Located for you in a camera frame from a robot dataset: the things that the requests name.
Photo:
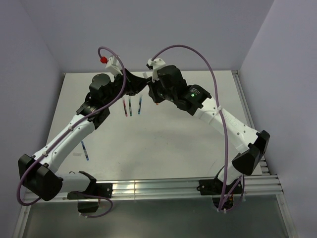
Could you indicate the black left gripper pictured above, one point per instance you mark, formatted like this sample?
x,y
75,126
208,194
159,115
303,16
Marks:
x,y
134,84

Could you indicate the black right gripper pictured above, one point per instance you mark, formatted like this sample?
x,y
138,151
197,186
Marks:
x,y
152,92

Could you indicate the magenta pen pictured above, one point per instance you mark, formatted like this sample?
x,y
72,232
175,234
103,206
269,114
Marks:
x,y
125,107

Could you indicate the green capped pen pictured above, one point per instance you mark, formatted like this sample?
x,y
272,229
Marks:
x,y
130,106

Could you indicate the light blue pen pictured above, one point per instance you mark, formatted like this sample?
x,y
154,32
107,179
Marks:
x,y
140,104

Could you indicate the dark blue capped pen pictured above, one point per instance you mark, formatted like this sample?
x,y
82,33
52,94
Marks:
x,y
85,150

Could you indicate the small clear plastic piece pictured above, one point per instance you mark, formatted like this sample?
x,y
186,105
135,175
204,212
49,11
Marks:
x,y
78,154

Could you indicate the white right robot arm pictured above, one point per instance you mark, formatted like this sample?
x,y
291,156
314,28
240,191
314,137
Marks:
x,y
249,143

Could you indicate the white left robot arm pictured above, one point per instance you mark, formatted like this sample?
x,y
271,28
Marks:
x,y
38,172

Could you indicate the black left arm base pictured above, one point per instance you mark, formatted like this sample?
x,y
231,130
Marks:
x,y
88,202

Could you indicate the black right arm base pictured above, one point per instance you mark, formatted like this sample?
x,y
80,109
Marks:
x,y
214,187

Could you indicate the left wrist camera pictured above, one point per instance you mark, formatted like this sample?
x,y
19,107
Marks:
x,y
111,65

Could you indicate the aluminium side rail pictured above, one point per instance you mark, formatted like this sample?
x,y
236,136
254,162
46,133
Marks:
x,y
262,163

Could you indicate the aluminium front rail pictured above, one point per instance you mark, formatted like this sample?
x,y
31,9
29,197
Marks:
x,y
179,188

